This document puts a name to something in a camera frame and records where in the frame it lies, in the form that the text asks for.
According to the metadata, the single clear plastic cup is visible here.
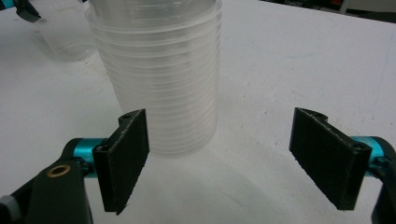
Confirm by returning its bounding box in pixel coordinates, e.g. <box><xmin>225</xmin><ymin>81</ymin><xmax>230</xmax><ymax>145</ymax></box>
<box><xmin>32</xmin><ymin>0</ymin><xmax>96</xmax><ymax>63</ymax></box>

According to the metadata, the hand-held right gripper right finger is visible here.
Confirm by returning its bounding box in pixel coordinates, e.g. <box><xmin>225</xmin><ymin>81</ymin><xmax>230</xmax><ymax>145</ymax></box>
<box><xmin>289</xmin><ymin>106</ymin><xmax>387</xmax><ymax>211</ymax></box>

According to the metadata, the white foam mat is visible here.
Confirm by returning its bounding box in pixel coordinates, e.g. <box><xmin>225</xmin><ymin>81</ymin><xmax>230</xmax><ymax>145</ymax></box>
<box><xmin>0</xmin><ymin>0</ymin><xmax>396</xmax><ymax>224</ymax></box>

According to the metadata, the stack of clear plastic cups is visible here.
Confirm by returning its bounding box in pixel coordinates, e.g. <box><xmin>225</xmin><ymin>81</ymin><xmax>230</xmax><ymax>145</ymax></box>
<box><xmin>85</xmin><ymin>0</ymin><xmax>224</xmax><ymax>159</ymax></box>

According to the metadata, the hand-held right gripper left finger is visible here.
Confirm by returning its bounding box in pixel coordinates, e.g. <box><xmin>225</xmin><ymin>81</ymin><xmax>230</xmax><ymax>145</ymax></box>
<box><xmin>72</xmin><ymin>107</ymin><xmax>151</xmax><ymax>217</ymax></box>

